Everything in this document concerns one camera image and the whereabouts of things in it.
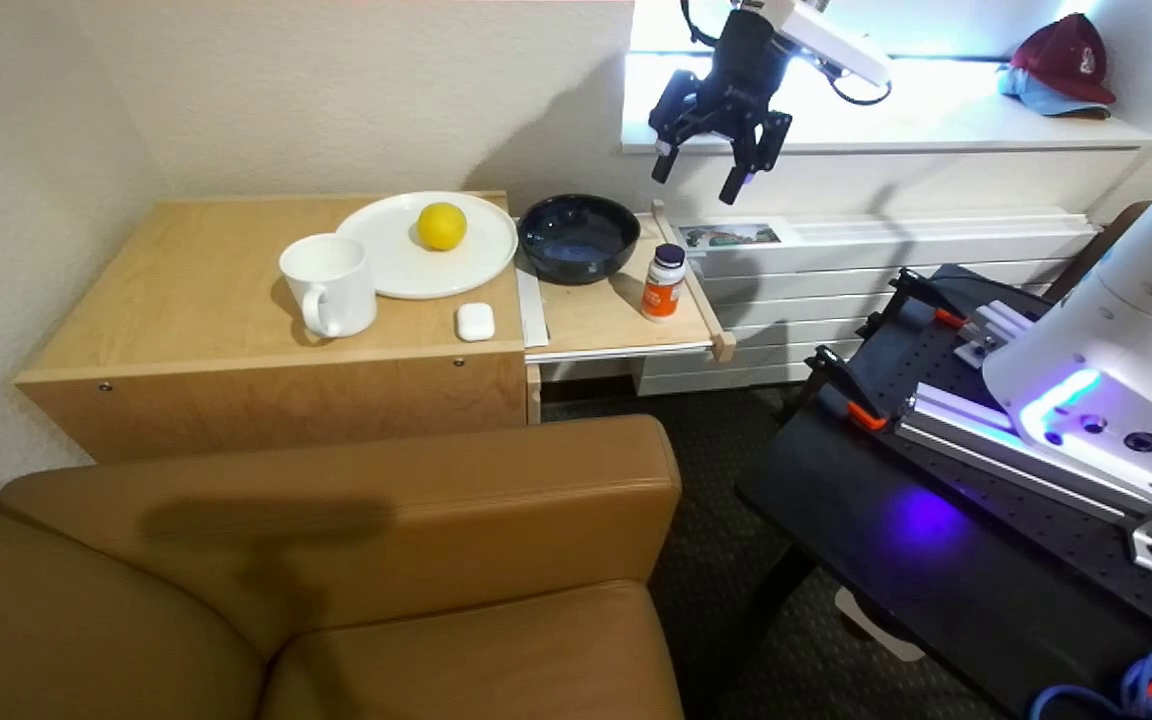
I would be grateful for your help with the white round plate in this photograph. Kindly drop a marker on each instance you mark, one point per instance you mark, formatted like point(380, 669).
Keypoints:
point(389, 263)

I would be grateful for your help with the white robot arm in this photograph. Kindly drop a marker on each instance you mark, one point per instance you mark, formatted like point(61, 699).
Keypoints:
point(1137, 334)

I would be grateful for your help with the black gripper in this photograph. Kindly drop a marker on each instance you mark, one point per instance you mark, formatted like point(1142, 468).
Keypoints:
point(742, 66)

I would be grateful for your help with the yellow lemon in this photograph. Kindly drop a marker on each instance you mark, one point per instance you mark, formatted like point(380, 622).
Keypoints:
point(440, 225)

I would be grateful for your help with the white bottle with orange base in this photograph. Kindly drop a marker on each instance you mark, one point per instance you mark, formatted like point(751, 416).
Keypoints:
point(667, 280)

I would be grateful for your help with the black robot table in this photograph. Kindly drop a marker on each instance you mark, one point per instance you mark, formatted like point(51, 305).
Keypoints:
point(920, 532)

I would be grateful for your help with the dark blue bowl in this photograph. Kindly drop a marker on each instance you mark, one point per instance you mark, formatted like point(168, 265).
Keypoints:
point(576, 240)

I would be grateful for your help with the white ceramic mug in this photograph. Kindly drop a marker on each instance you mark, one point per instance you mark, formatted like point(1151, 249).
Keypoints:
point(334, 280)

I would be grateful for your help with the white paper scrap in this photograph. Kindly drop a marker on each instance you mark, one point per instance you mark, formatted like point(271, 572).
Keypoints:
point(878, 624)

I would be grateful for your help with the brown leather armchair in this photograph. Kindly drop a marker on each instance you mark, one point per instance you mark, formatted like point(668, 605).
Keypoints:
point(337, 585)

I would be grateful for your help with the dark red baseball cap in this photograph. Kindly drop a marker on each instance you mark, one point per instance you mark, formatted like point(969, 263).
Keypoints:
point(1065, 59)

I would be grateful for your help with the white wall heater unit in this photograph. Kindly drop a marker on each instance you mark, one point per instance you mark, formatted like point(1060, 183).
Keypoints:
point(817, 286)

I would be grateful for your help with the white window sill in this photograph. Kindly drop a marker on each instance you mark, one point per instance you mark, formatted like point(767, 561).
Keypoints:
point(949, 120)

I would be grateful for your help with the short aluminium rail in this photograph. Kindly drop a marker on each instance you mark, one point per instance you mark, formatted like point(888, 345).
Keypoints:
point(997, 334)

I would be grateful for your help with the wooden pull-out tray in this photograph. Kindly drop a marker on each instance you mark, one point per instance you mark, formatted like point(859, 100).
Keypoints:
point(601, 323)

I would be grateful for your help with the long aluminium rail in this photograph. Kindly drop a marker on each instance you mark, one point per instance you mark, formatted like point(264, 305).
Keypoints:
point(1001, 453)

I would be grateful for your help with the small white earbuds case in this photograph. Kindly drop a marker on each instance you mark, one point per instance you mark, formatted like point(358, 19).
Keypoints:
point(472, 323)

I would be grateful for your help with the light wooden desk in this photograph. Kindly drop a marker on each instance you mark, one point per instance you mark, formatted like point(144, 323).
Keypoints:
point(191, 323)

